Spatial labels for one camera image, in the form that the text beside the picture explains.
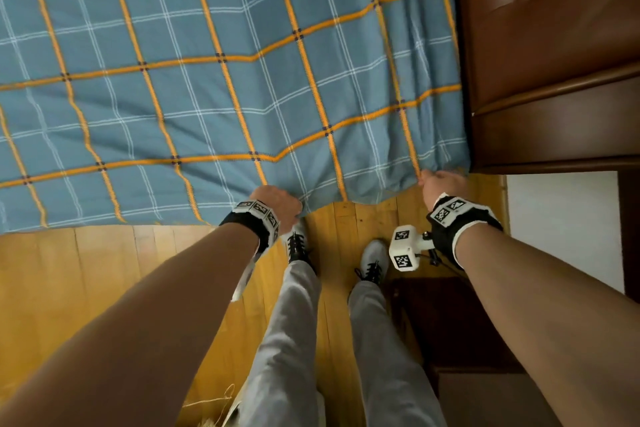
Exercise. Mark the person's left leg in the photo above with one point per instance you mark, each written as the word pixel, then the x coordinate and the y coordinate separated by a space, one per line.
pixel 287 356

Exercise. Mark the person's left shoe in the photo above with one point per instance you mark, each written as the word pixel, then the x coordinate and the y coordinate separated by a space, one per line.
pixel 299 246

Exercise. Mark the person's right forearm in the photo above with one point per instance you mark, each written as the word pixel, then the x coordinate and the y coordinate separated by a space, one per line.
pixel 560 321

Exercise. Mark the person's right shoe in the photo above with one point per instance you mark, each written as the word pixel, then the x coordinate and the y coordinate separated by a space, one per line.
pixel 374 261

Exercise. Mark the person's right hand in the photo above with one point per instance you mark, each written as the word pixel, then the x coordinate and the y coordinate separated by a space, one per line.
pixel 445 182

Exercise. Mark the person's left hand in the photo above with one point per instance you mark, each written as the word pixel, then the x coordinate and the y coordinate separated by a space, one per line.
pixel 280 204

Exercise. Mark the white black marker wrist camera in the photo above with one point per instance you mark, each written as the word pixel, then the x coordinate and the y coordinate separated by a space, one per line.
pixel 460 224
pixel 257 221

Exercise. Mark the person's leg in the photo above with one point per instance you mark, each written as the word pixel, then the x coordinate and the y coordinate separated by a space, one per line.
pixel 287 356
pixel 390 366

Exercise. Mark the person's shoe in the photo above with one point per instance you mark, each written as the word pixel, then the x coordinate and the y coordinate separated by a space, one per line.
pixel 374 261
pixel 299 246

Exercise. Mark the person's left forearm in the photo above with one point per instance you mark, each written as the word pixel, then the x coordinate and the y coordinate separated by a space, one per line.
pixel 140 341

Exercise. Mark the blue plaid bed sheet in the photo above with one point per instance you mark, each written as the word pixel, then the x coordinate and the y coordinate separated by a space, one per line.
pixel 200 81

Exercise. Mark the person's right leg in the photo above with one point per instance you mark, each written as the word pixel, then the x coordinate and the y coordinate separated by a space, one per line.
pixel 390 366

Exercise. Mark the dark wooden nightstand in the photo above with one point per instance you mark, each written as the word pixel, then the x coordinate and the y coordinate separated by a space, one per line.
pixel 450 331

